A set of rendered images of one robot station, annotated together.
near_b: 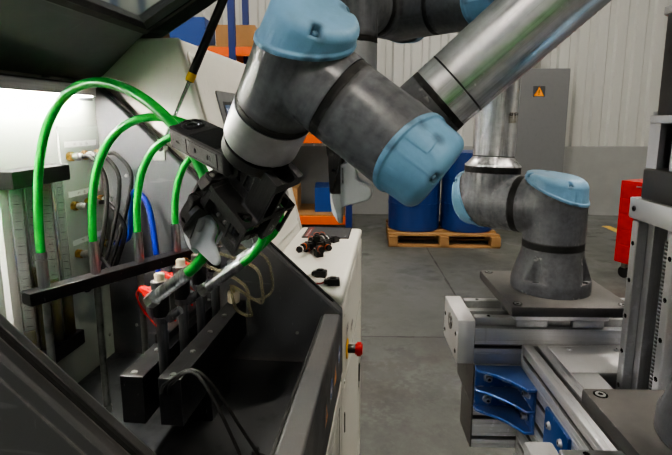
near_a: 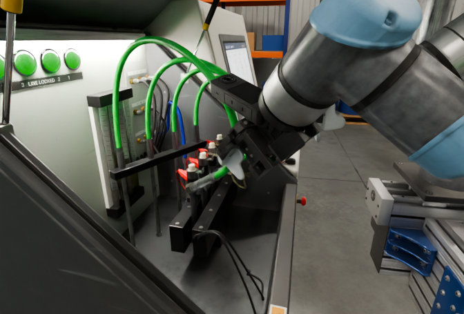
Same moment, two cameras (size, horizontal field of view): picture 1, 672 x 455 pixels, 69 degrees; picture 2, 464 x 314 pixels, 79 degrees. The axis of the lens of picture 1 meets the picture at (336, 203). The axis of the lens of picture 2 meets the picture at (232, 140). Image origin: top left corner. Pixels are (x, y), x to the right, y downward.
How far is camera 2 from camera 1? 0.18 m
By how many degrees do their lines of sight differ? 13
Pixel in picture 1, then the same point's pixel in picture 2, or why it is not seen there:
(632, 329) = not seen: outside the picture
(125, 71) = (162, 22)
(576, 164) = not seen: hidden behind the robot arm
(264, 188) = (291, 140)
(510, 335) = (418, 210)
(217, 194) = (250, 139)
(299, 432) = (284, 277)
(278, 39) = (346, 27)
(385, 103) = (445, 91)
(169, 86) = (190, 32)
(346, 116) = (402, 102)
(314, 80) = (373, 66)
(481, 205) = not seen: hidden behind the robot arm
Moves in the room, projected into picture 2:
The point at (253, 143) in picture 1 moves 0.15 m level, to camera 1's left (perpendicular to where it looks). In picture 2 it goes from (293, 110) to (157, 106)
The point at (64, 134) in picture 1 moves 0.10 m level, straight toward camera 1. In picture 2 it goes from (128, 67) to (129, 70)
